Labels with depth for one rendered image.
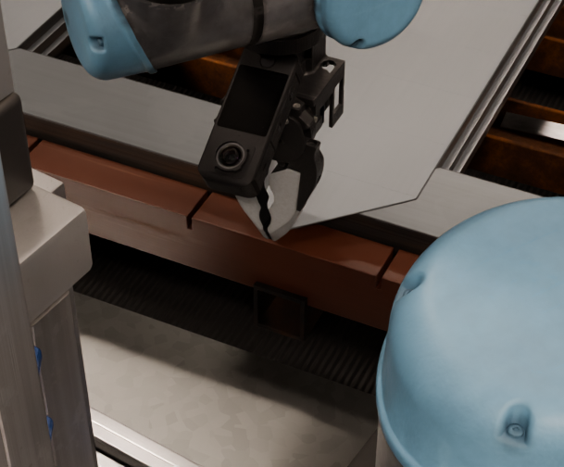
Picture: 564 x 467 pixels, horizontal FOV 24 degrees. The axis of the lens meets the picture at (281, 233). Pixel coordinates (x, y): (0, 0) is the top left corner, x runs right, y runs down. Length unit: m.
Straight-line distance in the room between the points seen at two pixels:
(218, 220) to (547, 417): 0.75
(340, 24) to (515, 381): 0.42
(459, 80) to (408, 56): 0.06
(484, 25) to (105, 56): 0.67
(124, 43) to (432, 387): 0.40
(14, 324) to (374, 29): 0.48
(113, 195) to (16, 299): 0.80
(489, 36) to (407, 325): 0.92
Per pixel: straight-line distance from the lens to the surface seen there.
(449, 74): 1.33
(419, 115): 1.27
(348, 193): 1.18
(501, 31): 1.40
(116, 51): 0.81
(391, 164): 1.21
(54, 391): 0.58
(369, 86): 1.31
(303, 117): 1.03
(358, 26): 0.85
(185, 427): 1.21
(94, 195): 1.24
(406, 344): 0.48
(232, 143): 0.99
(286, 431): 1.20
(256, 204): 1.11
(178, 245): 1.22
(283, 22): 0.85
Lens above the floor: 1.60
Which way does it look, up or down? 41 degrees down
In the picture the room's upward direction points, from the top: straight up
